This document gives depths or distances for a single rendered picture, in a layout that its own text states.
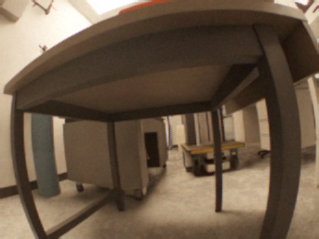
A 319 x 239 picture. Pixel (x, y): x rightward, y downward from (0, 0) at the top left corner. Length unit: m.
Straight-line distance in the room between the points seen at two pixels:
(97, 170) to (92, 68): 1.04
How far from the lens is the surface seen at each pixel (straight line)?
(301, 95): 1.84
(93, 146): 1.21
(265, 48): 0.24
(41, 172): 1.46
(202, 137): 1.86
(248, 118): 2.56
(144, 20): 0.22
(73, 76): 0.29
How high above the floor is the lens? 0.52
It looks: 6 degrees up
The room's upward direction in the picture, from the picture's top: 5 degrees counter-clockwise
